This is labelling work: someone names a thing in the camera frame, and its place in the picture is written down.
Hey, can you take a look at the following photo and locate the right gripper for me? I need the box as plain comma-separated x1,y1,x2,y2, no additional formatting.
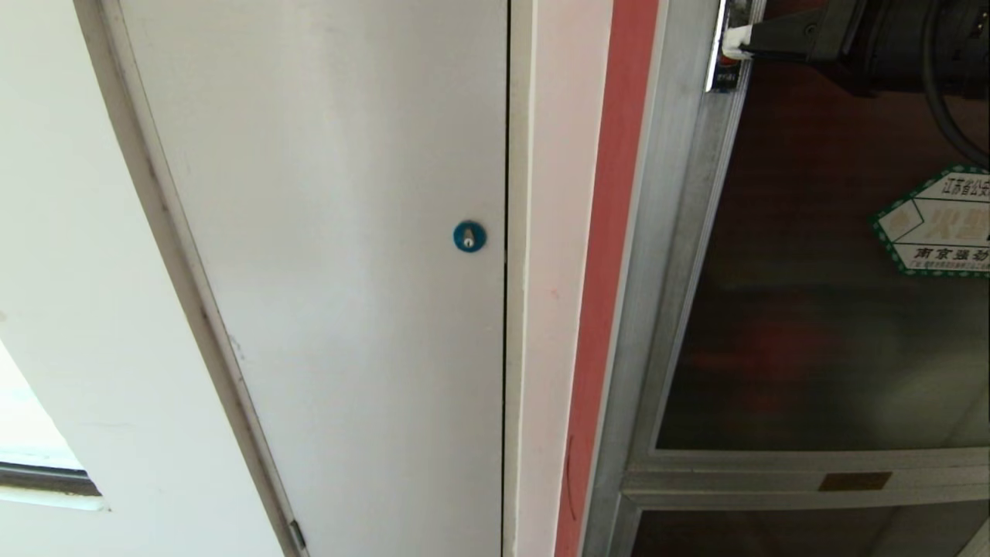
722,0,926,95

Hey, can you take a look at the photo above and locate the silver cabinet door handle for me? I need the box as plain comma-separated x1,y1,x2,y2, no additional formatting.
705,0,753,94

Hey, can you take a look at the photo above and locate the aluminium framed glass cabinet door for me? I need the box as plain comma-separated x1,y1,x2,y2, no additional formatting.
582,0,990,496

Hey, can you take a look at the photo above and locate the blue round door lock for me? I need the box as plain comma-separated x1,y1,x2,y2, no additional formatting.
452,220,488,254

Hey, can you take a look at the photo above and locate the low aluminium framed cabinet door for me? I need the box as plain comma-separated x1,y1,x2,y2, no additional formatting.
582,494,990,557

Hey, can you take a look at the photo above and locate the white metal door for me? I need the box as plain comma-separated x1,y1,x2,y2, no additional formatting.
116,0,510,557

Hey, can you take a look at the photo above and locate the green and white sticker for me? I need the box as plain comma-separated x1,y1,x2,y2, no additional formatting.
869,163,990,279

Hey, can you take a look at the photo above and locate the small brass plate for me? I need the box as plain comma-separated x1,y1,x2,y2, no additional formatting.
818,470,893,493

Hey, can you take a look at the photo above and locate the black cable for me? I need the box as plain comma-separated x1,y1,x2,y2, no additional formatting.
920,0,990,169

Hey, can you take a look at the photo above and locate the red cabinet frame strip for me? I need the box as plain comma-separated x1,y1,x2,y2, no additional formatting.
552,0,661,557

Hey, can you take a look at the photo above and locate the grey door frame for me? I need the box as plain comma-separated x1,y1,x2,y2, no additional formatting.
73,0,310,557

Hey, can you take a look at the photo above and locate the window frame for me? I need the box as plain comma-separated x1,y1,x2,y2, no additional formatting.
0,339,108,513

